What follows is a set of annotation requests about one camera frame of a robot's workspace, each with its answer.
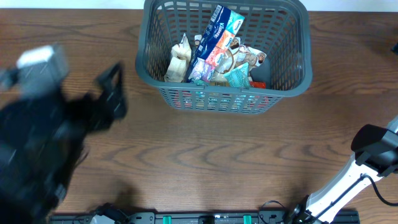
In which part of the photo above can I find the beige cookie bag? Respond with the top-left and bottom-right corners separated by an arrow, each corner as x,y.
194,34 -> 242,83
164,33 -> 192,83

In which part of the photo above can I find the white paper label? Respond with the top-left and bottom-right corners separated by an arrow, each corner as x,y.
224,62 -> 251,89

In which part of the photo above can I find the Kleenex tissue multipack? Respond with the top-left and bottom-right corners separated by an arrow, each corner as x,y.
185,5 -> 245,85

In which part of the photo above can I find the red spaghetti packet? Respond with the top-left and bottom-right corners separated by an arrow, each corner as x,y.
172,78 -> 270,110

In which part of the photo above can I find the cookie bag with clear window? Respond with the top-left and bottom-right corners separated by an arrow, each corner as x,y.
235,45 -> 267,70

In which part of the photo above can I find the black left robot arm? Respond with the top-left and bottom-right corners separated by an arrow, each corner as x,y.
1,62 -> 127,223

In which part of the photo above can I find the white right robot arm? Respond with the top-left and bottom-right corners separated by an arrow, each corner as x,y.
288,118 -> 397,223

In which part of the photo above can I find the grey plastic basket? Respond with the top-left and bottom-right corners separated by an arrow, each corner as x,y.
136,0 -> 313,114

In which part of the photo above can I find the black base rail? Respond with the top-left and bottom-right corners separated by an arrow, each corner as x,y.
48,203 -> 360,224

